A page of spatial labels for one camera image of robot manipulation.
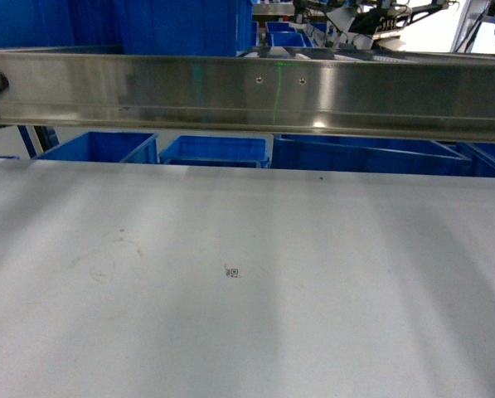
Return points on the large blue bin right under beam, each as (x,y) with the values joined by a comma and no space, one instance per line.
(372,155)

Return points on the stainless steel shelf beam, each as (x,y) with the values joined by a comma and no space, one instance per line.
(383,94)

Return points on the blue bin centre under beam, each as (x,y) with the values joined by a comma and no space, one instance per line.
(192,150)

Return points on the small blue bin far background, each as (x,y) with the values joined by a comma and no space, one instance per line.
(283,34)

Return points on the small QR code sticker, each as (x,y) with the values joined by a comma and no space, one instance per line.
(232,271)

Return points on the blue bin left under beam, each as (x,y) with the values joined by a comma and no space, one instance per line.
(104,147)

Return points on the black machine frame background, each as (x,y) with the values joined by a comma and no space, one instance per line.
(361,25)

